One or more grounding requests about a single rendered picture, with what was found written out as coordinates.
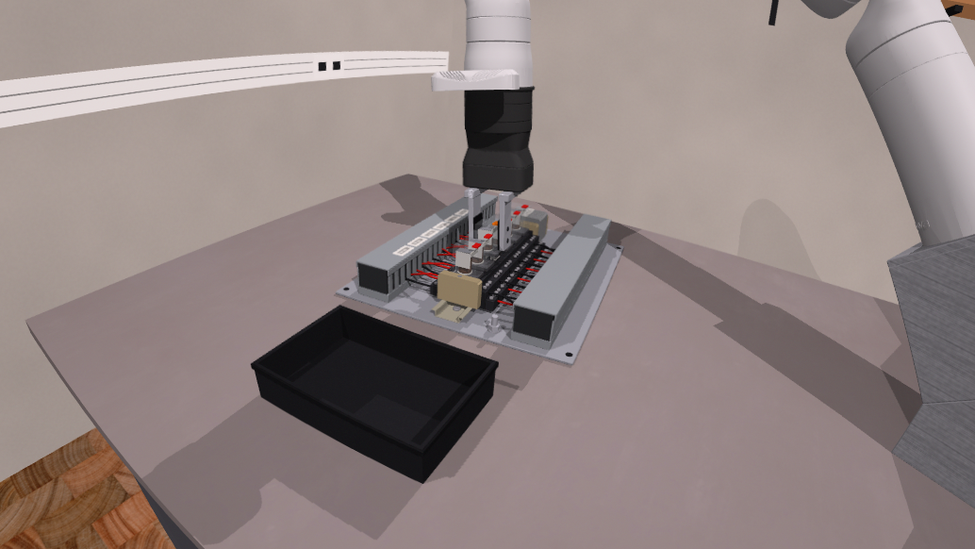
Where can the black rectangular tray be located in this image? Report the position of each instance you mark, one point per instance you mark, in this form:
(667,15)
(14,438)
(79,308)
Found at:
(390,377)

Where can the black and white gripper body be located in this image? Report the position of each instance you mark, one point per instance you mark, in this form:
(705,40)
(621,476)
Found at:
(498,123)

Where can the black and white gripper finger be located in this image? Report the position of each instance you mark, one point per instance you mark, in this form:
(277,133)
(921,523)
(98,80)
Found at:
(504,224)
(474,199)

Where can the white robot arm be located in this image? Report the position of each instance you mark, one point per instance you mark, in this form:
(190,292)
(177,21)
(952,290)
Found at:
(917,77)

